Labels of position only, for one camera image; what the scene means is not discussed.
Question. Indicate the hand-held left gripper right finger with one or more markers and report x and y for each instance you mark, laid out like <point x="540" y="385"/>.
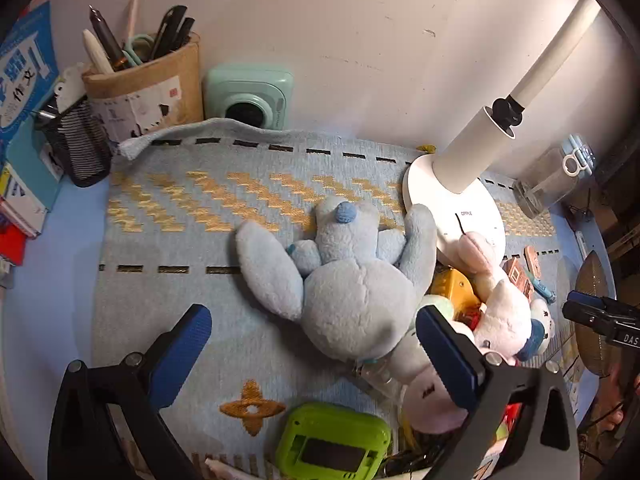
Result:
<point x="445" y="355"/>

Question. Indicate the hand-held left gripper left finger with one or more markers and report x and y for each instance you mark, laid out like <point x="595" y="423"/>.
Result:
<point x="182" y="350"/>

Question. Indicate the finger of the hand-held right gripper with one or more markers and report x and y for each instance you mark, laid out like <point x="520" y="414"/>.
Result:
<point x="610" y="327"/>
<point x="590" y="299"/>

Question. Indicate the small clear plastic cup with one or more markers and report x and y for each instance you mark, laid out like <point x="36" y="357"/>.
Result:
<point x="380" y="377"/>

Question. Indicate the white plush toy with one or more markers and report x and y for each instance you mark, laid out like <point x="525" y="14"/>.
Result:
<point x="505" y="315"/>

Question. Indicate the blue plush bunny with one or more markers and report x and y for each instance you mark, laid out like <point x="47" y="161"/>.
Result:
<point x="345" y="300"/>

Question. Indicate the teal pen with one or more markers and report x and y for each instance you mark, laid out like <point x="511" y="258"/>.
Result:
<point x="544" y="291"/>

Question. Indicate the peach small stationery item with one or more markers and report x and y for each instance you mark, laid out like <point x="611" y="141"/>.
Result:
<point x="532" y="260"/>

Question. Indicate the pink patterned small box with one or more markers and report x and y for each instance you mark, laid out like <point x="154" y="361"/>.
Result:
<point x="517" y="277"/>

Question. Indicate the person's bare foot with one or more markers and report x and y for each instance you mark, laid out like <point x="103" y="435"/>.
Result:
<point x="612" y="410"/>

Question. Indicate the blue woven table mat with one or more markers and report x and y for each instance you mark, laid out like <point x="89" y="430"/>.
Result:
<point x="200" y="240"/>

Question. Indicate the clear water bottle blue lid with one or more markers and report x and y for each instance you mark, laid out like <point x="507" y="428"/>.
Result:
<point x="545" y="180"/>

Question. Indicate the lime green plastic device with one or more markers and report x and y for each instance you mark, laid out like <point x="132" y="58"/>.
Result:
<point x="330" y="425"/>

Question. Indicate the white desk lamp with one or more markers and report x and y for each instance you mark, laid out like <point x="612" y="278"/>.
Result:
<point x="465" y="150"/>

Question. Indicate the stack of thin books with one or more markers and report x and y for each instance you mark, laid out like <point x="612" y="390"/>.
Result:
<point x="20" y="210"/>

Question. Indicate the black mesh pen holder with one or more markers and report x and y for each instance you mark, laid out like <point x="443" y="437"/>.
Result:
<point x="80" y="150"/>

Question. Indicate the teal book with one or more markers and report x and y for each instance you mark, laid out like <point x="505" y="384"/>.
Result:
<point x="30" y="175"/>

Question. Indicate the kraft paper pen cup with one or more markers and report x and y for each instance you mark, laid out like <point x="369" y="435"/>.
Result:
<point x="145" y="95"/>

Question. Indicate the mint green mini printer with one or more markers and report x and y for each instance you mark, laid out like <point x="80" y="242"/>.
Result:
<point x="250" y="95"/>

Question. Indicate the white plastic piece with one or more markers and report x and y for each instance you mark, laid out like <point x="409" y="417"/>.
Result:
<point x="70" y="85"/>

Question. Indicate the cream white pen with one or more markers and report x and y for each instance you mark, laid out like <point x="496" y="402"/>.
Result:
<point x="97" y="52"/>

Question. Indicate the black pen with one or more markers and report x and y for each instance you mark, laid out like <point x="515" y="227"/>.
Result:
<point x="167" y="30"/>
<point x="182" y="32"/>

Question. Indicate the dark brown pen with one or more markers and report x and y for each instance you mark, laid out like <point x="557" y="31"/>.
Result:
<point x="107" y="40"/>

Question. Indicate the blue cover book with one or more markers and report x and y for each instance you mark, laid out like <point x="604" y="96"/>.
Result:
<point x="25" y="60"/>

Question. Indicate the pale pink pencil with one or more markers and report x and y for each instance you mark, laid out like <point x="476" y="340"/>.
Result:
<point x="132" y="15"/>

